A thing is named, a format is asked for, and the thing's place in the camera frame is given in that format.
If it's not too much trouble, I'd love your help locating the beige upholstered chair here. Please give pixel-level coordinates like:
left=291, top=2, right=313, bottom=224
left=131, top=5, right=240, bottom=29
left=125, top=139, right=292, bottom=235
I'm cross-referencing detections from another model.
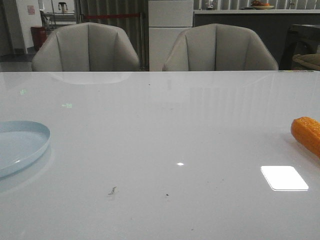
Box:
left=162, top=23, right=278, bottom=72
left=31, top=22, right=140, bottom=72

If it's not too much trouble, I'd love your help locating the tan cushion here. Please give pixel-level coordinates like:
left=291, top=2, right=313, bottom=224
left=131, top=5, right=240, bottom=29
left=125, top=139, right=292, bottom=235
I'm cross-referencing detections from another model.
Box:
left=292, top=53, right=320, bottom=71

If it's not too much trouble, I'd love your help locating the barrier post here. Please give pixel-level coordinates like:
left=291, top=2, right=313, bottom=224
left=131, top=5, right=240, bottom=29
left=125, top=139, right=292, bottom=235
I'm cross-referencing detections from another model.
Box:
left=139, top=12, right=147, bottom=71

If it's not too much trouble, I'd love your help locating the light blue round plate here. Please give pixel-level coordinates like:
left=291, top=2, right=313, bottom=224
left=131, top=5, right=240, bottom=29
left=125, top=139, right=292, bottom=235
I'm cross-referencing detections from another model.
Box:
left=0, top=120, right=51, bottom=177

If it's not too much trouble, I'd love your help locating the white cabinet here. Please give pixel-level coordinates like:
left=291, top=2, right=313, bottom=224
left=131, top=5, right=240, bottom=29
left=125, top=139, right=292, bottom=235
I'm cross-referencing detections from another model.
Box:
left=148, top=0, right=194, bottom=72

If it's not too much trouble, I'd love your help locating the grey counter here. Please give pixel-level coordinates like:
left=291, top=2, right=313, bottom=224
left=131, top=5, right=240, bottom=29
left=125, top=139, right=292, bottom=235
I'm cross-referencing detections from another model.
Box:
left=193, top=9, right=320, bottom=66

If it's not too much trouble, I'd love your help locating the red trash bin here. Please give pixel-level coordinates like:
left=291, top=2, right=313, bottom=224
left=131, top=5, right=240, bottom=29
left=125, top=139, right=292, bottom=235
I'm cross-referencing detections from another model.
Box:
left=30, top=25, right=47, bottom=51

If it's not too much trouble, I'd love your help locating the fruit bowl on counter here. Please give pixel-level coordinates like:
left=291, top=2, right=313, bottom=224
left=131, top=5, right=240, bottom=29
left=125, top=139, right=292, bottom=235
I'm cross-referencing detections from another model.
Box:
left=250, top=0, right=275, bottom=10

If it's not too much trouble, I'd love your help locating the left beige upholstered chair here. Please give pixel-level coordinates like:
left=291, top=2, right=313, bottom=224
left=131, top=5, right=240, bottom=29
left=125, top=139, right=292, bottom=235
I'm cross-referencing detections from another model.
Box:
left=31, top=22, right=140, bottom=72

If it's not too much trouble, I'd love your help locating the right beige upholstered chair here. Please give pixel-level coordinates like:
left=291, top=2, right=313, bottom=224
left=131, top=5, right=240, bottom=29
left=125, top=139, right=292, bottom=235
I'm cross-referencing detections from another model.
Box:
left=162, top=23, right=278, bottom=72

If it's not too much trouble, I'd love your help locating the orange toy corn cob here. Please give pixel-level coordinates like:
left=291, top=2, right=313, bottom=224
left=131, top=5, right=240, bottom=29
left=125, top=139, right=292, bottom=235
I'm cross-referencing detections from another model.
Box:
left=291, top=116, right=320, bottom=158

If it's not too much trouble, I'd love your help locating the pink wall notice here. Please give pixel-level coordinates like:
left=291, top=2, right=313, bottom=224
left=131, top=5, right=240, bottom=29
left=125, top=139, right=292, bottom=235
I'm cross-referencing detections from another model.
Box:
left=27, top=5, right=35, bottom=15

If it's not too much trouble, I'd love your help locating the red barrier belt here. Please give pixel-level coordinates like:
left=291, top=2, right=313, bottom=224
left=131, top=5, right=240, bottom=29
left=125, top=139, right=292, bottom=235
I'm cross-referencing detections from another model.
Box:
left=83, top=13, right=141, bottom=20

